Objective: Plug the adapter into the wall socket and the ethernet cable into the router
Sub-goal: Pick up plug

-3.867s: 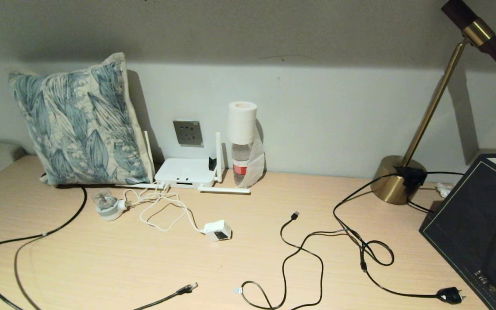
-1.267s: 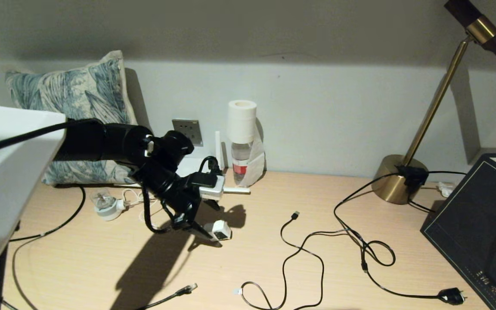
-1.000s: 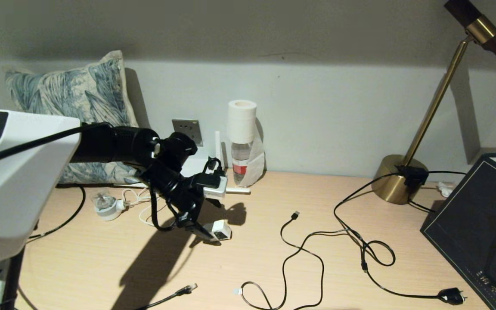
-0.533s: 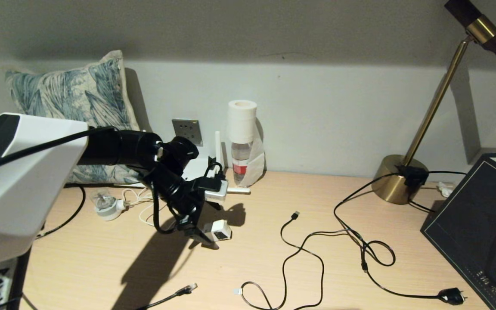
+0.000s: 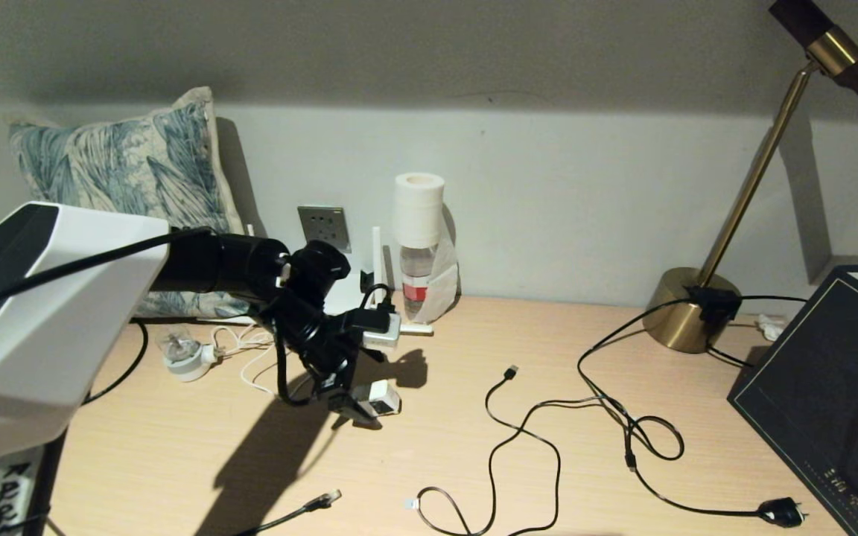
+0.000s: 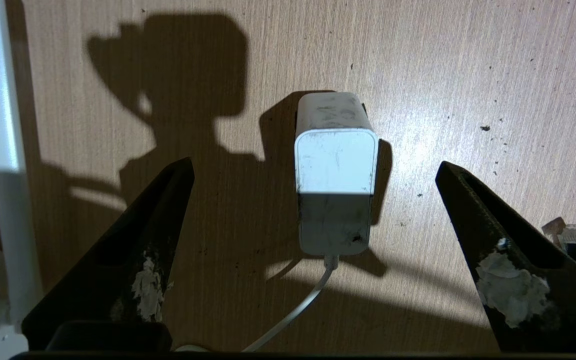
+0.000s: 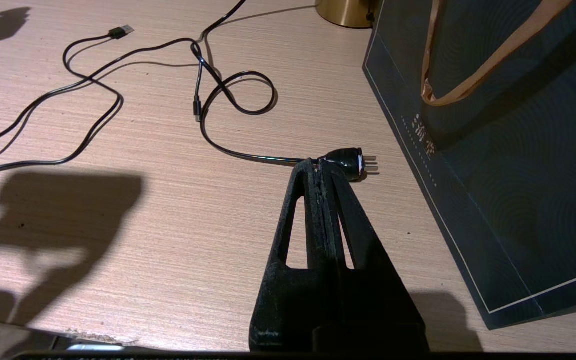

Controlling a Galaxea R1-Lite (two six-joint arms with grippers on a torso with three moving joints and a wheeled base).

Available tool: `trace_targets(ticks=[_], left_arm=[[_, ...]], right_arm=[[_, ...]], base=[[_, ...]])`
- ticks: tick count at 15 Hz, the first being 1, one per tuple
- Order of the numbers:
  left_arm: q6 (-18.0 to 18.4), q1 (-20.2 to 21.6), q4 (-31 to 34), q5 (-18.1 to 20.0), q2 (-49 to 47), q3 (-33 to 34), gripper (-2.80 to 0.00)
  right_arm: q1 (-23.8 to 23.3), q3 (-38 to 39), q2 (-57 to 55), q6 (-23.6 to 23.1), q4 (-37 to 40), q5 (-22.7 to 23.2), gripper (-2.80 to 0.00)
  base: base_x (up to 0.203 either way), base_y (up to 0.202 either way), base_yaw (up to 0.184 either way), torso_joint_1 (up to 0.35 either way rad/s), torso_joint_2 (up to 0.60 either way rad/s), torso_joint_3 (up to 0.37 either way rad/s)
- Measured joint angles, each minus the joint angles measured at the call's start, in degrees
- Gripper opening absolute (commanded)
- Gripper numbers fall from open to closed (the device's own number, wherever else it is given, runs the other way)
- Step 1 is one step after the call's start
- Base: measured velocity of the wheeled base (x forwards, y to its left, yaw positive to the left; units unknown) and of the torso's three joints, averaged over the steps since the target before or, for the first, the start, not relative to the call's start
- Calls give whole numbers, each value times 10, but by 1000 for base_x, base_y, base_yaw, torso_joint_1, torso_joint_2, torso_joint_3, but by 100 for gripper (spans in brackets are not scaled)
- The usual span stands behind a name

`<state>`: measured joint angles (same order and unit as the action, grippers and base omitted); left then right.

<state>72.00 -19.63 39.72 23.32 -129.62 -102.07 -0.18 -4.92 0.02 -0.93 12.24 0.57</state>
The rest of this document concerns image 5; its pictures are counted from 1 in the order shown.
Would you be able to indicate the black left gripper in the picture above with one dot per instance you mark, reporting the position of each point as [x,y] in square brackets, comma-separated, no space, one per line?
[339,365]

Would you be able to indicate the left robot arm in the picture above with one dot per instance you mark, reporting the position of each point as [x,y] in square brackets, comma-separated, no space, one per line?
[49,313]

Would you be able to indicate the white router with antennas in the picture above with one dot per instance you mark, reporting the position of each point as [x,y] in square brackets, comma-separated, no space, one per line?
[377,253]

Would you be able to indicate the black plastic cable connector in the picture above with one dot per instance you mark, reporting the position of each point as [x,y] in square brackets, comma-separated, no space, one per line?
[712,304]

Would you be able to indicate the clear bottle with red label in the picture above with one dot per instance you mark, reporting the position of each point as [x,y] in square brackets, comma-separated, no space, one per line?
[415,286]

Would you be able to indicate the small white night light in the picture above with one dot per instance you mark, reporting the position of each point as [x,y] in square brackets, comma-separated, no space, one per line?
[189,366]

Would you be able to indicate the water bottle with paper cup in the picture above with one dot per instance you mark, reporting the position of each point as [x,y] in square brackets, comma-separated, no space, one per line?
[418,208]

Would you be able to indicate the brass desk lamp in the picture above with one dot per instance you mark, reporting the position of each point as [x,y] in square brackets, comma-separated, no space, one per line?
[678,320]

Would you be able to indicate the blue leaf print pillow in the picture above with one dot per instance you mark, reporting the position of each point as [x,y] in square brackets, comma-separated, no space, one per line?
[124,156]

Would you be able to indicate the black paper gift bag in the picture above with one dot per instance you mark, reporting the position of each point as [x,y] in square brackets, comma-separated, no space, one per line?
[809,387]

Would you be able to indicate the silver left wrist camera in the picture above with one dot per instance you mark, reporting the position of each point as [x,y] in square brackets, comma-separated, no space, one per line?
[383,339]

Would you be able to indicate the grey wall socket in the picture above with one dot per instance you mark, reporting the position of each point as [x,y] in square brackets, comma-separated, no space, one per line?
[317,222]

